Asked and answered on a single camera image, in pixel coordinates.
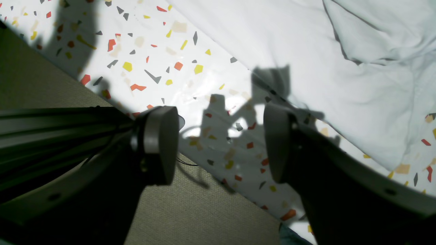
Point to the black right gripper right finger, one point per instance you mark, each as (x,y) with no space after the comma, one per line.
(346,202)

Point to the white T-shirt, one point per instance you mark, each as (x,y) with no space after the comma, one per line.
(367,65)

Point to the aluminium extrusion rail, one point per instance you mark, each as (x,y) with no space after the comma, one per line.
(38,145)

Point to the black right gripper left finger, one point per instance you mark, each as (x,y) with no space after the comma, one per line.
(94,203)

